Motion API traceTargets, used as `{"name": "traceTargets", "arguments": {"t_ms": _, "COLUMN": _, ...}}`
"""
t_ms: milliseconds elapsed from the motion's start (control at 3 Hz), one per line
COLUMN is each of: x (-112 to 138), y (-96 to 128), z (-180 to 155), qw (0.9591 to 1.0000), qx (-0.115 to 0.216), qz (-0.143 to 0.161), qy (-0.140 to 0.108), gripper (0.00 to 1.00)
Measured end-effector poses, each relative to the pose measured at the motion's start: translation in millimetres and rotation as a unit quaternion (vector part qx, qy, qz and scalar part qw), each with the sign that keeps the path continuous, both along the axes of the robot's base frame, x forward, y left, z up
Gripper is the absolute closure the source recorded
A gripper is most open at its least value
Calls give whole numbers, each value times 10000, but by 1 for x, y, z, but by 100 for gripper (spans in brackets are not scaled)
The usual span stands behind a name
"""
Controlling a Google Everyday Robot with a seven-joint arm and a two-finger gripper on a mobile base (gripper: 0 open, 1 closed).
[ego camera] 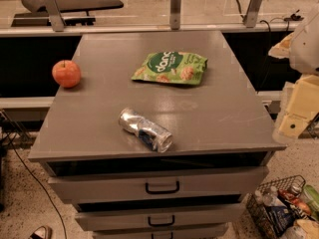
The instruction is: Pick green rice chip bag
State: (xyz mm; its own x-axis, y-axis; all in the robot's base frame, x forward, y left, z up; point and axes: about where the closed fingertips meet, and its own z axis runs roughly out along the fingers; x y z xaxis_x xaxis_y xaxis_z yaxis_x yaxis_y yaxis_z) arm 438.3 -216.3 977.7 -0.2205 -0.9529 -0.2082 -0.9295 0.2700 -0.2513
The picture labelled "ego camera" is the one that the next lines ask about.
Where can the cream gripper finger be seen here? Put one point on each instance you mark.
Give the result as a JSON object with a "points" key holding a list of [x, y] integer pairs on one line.
{"points": [[299, 106]]}

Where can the green rice chip bag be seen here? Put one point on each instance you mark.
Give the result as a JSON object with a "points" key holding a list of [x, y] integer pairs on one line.
{"points": [[178, 68]]}

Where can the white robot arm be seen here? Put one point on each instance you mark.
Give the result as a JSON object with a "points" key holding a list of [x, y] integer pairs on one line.
{"points": [[301, 47]]}

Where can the blue snack bag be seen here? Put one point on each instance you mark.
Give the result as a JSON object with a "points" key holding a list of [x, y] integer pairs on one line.
{"points": [[280, 217]]}

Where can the green lidded jar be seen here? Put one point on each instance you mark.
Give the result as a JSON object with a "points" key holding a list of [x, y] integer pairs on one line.
{"points": [[311, 197]]}

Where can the clear plastic water bottle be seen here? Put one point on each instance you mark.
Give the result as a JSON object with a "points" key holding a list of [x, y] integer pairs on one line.
{"points": [[270, 197]]}

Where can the red snack packet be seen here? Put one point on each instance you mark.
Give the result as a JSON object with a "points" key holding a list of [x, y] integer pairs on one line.
{"points": [[290, 197]]}

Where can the crushed silver can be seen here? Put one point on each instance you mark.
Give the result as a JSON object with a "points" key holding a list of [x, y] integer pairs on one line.
{"points": [[153, 135]]}

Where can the grey drawer cabinet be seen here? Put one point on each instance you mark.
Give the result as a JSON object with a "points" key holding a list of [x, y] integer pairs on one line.
{"points": [[221, 139]]}

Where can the red apple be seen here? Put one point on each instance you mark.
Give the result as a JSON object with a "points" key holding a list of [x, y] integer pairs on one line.
{"points": [[66, 73]]}

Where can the black bench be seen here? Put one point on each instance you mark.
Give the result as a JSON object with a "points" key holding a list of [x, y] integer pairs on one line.
{"points": [[38, 16]]}

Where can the shoe tip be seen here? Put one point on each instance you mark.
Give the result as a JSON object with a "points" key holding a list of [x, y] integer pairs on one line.
{"points": [[42, 232]]}

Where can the wire mesh basket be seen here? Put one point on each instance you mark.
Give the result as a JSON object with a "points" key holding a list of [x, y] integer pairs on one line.
{"points": [[257, 210]]}

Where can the right metal bracket post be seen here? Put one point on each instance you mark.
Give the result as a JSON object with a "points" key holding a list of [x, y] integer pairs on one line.
{"points": [[250, 18]]}

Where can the metal bracket post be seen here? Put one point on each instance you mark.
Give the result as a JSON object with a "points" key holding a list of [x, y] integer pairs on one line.
{"points": [[174, 14], [250, 18], [55, 17]]}

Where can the top drawer black handle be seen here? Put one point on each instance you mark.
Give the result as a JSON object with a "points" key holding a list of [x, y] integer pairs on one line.
{"points": [[160, 189]]}

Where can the drawer black handle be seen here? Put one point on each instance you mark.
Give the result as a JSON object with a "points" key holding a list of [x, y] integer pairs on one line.
{"points": [[160, 189], [161, 221], [165, 235]]}

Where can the middle metal bracket post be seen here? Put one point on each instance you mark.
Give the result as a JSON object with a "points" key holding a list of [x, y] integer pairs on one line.
{"points": [[174, 14]]}

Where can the bottom drawer black handle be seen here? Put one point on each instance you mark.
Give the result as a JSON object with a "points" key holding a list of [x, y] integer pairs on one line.
{"points": [[165, 235]]}

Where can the middle drawer black handle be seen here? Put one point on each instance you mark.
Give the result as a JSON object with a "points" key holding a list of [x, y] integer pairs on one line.
{"points": [[161, 221]]}

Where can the left metal bracket post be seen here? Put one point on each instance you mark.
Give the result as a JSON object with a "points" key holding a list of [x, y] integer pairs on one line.
{"points": [[55, 17]]}

